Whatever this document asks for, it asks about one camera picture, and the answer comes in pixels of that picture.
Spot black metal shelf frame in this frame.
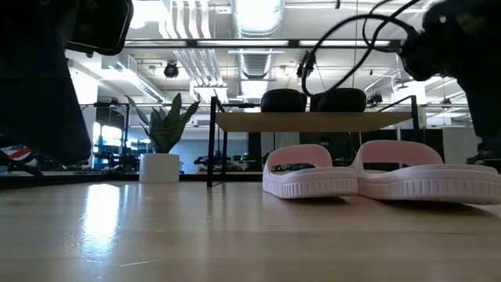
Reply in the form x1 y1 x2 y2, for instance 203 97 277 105
206 95 426 188

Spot black background robot station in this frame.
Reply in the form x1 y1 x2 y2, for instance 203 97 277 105
193 154 261 174

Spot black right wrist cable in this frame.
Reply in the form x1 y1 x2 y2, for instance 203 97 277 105
300 0 422 99

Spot pink rubber slide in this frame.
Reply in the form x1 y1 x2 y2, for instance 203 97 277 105
350 139 501 206
261 143 359 201

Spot dark background workstation frame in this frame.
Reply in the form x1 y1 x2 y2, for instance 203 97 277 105
90 102 141 174

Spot wooden shelf board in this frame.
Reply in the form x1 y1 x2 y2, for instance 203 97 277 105
214 111 414 133

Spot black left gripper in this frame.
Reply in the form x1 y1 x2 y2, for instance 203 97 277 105
0 0 135 166

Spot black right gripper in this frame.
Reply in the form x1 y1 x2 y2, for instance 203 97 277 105
399 0 501 140

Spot green leafy plant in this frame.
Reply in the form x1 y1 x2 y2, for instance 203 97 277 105
124 92 201 155

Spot overhead frame beam with lights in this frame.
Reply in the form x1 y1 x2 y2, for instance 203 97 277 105
123 38 404 49

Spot dark blue rubber slide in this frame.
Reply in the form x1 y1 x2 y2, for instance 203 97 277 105
259 88 308 114
309 87 368 114

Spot silver ceiling air duct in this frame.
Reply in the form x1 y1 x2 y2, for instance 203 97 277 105
230 0 286 81

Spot black overhead camera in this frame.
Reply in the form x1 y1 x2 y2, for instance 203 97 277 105
295 49 318 79

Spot black table edge rail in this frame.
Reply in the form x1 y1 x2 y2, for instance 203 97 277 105
0 170 264 190

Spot white plant pot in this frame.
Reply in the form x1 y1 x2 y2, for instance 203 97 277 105
139 153 182 184

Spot black round hanging spotlight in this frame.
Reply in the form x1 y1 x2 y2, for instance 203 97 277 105
163 60 180 79

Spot person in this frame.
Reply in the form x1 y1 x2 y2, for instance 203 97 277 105
465 141 501 172

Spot small black hanging camera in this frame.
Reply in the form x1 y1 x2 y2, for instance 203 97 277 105
366 92 385 107

